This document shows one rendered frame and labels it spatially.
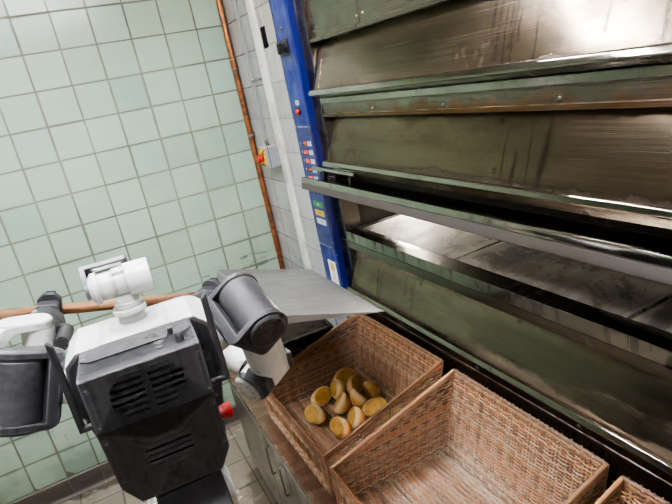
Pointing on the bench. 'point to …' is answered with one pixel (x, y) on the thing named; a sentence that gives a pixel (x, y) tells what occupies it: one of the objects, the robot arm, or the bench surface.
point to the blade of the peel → (306, 294)
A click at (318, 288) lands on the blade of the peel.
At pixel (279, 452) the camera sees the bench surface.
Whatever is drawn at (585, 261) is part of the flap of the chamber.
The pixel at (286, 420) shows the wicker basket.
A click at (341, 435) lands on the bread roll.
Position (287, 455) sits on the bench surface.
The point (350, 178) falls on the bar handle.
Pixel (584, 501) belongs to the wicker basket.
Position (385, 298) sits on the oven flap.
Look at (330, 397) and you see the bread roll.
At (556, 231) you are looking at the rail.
